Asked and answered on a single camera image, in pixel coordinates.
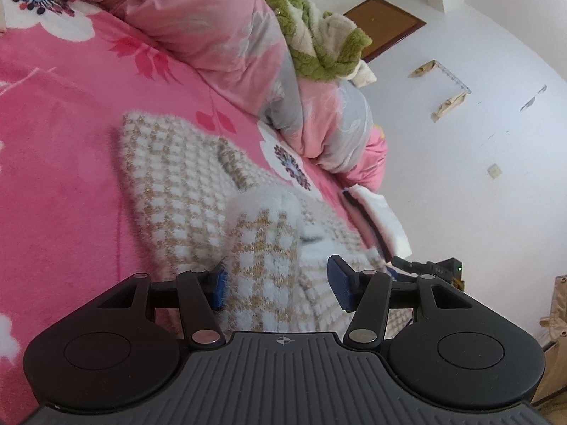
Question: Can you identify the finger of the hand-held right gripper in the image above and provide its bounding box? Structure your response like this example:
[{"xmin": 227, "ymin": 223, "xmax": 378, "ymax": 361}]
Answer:
[{"xmin": 389, "ymin": 255, "xmax": 438, "ymax": 276}]

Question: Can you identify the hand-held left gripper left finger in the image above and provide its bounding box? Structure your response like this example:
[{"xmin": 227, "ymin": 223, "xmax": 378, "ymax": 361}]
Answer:
[{"xmin": 94, "ymin": 262, "xmax": 228, "ymax": 350}]

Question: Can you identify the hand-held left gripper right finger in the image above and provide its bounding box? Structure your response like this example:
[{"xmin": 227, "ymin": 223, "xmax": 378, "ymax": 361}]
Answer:
[{"xmin": 326, "ymin": 255, "xmax": 474, "ymax": 350}]

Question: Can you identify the beige white houndstooth coat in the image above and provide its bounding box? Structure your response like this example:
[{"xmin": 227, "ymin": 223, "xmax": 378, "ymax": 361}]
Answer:
[{"xmin": 116, "ymin": 112, "xmax": 419, "ymax": 334}]

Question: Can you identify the pink floral bed sheet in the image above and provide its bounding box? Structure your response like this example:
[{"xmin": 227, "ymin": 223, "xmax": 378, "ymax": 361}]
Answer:
[{"xmin": 0, "ymin": 0, "xmax": 370, "ymax": 364}]

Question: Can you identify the green white fleece garment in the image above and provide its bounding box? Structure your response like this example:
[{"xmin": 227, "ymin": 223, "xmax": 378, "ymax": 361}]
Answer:
[{"xmin": 256, "ymin": 0, "xmax": 378, "ymax": 88}]

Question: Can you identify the brown wooden door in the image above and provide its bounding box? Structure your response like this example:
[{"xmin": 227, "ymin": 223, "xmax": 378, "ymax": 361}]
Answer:
[{"xmin": 343, "ymin": 0, "xmax": 428, "ymax": 63}]

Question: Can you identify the pink grey leaf-print quilt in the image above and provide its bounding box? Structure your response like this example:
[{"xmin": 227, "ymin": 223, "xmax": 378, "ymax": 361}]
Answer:
[{"xmin": 44, "ymin": 0, "xmax": 389, "ymax": 187}]

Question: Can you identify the beige wall hook rack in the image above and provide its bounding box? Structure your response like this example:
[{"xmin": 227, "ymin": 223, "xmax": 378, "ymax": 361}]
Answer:
[{"xmin": 408, "ymin": 59, "xmax": 473, "ymax": 123}]

